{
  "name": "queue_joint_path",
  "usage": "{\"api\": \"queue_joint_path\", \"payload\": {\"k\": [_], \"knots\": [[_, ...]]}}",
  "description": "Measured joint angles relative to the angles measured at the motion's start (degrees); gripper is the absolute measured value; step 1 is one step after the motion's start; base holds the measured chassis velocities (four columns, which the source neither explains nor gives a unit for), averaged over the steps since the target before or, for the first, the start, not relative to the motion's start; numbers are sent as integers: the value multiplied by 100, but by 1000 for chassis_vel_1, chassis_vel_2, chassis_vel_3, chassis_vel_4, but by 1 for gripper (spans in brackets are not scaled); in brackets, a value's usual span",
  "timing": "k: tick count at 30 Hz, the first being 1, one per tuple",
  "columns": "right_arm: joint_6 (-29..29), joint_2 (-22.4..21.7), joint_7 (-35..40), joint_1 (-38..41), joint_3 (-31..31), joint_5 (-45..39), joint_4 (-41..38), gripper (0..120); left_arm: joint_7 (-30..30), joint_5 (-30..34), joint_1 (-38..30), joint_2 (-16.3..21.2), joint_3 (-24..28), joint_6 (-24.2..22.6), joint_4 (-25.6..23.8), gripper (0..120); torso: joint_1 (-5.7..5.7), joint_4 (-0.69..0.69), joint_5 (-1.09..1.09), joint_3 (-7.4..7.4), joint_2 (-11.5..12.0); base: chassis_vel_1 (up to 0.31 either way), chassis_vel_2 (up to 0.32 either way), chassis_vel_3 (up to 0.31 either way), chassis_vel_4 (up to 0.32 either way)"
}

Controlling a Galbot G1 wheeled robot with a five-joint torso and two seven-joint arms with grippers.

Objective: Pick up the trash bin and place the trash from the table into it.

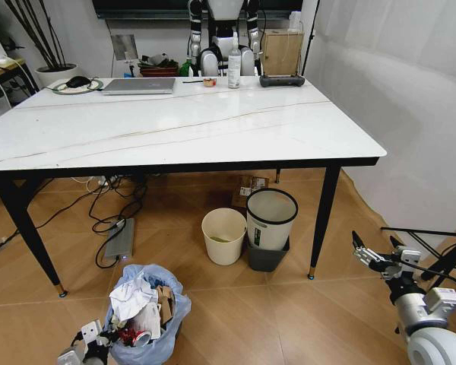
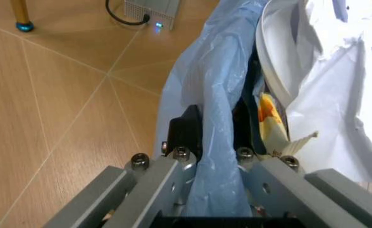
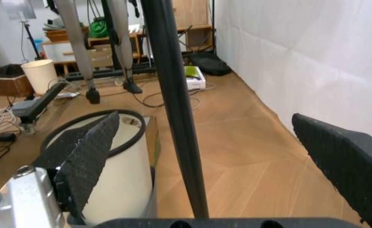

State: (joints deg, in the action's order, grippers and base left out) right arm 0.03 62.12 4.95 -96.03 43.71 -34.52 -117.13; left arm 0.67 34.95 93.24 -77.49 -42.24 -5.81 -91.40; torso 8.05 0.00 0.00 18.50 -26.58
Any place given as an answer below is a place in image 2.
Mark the ribbed pale paper cup liner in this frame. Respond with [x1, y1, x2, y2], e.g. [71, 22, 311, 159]
[268, 130, 320, 158]

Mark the grey perforated metal box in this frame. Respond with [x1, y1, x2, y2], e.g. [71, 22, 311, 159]
[122, 0, 182, 31]

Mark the white crumpled paper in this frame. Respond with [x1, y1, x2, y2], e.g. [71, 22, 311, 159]
[283, 0, 372, 184]

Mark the black power cable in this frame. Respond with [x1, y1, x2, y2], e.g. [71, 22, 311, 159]
[105, 0, 152, 26]

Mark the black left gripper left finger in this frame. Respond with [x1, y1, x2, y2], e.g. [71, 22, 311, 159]
[43, 104, 204, 228]

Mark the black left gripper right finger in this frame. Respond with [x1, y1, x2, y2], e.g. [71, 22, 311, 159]
[232, 96, 372, 228]

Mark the yellow orange snack wrapper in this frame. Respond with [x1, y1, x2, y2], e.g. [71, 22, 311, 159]
[257, 91, 292, 152]

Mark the gold table leg blue foot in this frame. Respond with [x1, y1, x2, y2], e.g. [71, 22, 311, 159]
[10, 0, 36, 33]

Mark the trash bin with blue liner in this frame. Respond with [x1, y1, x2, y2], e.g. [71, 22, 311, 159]
[155, 0, 271, 217]

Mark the white curved paper plate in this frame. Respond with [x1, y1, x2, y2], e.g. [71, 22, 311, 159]
[255, 0, 322, 110]

